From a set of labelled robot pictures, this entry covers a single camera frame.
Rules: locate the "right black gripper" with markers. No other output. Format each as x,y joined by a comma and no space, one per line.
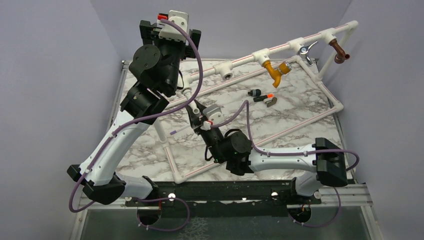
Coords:
195,121

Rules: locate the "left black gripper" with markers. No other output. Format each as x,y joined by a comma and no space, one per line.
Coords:
150,33

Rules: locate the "white faucet chrome knob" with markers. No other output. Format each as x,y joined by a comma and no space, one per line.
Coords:
188,94

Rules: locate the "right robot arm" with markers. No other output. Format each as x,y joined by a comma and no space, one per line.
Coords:
322,161

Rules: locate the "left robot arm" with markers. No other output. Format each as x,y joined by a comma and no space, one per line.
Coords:
156,67

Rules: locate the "small black grey cap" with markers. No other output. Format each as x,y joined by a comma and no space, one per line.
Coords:
254,93

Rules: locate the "black orange marker pen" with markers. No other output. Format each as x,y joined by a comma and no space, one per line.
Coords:
262,97

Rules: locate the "yellow plastic faucet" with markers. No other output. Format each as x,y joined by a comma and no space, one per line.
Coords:
277,73

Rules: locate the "brown plastic faucet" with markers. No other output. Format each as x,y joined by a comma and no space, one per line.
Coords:
341,56

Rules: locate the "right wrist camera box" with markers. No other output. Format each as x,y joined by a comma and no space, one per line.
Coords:
214,114

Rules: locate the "black mounting rail base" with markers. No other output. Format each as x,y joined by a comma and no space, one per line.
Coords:
214,199

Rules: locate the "white PVC pipe frame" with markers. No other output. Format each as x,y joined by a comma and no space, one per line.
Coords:
260,56

